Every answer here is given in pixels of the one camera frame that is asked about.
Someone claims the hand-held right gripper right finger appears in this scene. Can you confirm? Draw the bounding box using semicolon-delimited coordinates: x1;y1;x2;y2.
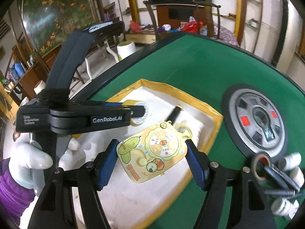
186;139;277;229

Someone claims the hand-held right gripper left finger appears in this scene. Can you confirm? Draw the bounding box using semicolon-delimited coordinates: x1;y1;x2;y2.
30;139;118;229

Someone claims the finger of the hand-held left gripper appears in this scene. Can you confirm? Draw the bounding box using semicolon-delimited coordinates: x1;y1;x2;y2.
105;102;146;125

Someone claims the yellow tape roll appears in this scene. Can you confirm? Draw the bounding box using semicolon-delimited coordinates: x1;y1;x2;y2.
123;100;150;126

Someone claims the yellow cartoon toy case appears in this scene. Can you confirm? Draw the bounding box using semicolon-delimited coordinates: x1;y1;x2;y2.
116;122;189;184

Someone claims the white foam tray yellow edge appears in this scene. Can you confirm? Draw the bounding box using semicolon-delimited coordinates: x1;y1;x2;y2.
70;78;224;229

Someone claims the black tape roll red core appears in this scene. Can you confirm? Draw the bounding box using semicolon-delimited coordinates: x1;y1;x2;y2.
250;152;272;182

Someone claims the person's left forearm purple sleeve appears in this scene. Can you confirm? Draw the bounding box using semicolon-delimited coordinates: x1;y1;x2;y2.
0;157;36;226

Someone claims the person's left hand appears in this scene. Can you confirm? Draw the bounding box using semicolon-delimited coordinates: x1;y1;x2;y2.
10;134;80;189

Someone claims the black marker pen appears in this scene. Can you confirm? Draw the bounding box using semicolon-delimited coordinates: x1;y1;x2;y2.
166;105;183;125

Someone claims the white bucket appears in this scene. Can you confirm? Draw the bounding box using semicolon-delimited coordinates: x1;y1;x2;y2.
116;41;136;62

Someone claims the blue water bottle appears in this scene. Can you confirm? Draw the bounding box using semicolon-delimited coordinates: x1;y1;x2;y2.
9;62;26;81

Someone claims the round grey table centre dial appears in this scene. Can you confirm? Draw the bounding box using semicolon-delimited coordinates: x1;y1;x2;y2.
221;83;289;158

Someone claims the black marker green cap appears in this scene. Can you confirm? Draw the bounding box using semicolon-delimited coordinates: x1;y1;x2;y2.
261;164;296;193

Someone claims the black keyboard on stand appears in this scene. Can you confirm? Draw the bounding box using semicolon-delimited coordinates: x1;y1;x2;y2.
88;20;125;49

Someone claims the black marker purple cap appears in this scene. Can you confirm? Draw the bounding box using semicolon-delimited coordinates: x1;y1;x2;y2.
263;189;301;198

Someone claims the red plastic bag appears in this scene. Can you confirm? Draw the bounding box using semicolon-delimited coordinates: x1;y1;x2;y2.
182;21;203;33
129;20;143;32

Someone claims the wooden chair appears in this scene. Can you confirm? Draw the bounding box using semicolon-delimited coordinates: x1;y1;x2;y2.
193;1;221;38
142;1;161;41

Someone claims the white pill bottle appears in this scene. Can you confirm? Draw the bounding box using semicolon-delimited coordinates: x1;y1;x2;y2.
271;197;300;220
289;166;305;189
277;153;302;170

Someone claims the floral blanket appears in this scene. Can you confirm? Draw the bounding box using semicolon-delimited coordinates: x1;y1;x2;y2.
213;23;241;48

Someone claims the black upright pole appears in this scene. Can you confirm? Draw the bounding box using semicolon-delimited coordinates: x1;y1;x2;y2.
272;0;289;68

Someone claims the small yellow tape ring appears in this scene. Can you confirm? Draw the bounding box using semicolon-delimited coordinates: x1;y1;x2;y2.
176;123;192;139

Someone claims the orange flower wall painting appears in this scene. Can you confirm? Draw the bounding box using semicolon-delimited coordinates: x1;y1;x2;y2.
21;0;97;56

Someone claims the wooden wall shelving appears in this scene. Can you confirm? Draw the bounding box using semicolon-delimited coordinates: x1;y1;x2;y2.
212;0;264;47

